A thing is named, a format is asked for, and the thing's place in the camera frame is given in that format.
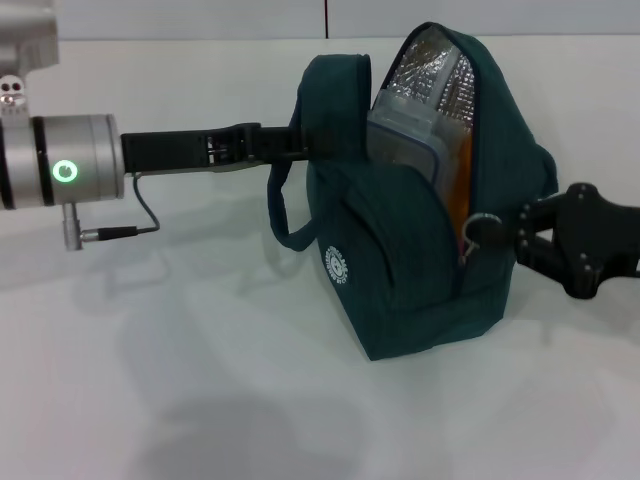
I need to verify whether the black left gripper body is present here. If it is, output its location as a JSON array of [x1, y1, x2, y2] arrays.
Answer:
[[121, 122, 264, 175]]

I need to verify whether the grey left arm cable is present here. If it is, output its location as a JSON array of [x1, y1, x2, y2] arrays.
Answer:
[[62, 172, 161, 252]]

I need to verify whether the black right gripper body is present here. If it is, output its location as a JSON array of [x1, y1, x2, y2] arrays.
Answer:
[[552, 182, 640, 301]]

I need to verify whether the clear plastic container blue seal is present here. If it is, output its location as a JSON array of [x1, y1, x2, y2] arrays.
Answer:
[[366, 47, 471, 201]]

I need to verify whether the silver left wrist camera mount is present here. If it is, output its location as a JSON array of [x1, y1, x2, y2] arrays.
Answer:
[[0, 0, 61, 121]]

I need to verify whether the dark teal insulated lunch bag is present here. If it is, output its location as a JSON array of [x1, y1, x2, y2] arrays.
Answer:
[[266, 22, 560, 362]]

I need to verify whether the yellow banana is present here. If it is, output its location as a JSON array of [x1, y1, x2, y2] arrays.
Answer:
[[446, 132, 475, 229]]

